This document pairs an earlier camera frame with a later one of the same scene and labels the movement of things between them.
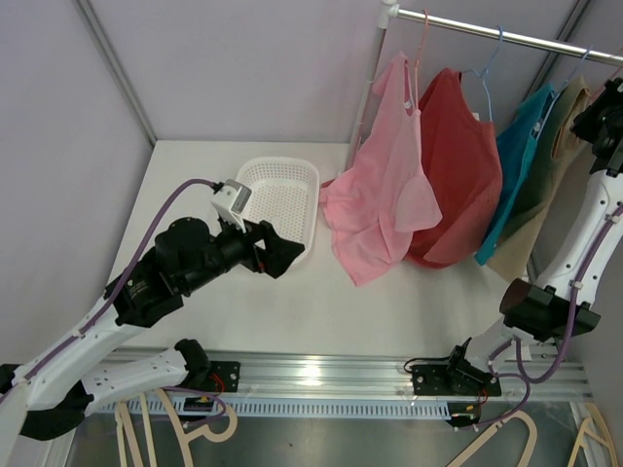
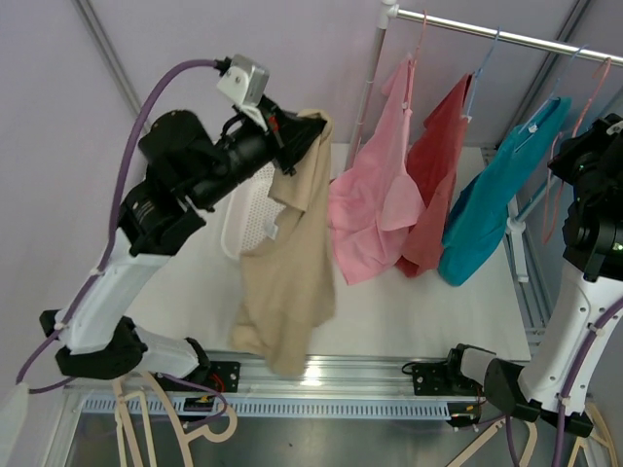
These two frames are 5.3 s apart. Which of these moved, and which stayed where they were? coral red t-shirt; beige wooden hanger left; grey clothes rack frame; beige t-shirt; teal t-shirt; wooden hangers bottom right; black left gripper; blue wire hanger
Moved: beige t-shirt; coral red t-shirt; black left gripper; teal t-shirt; blue wire hanger
Stayed: beige wooden hanger left; wooden hangers bottom right; grey clothes rack frame
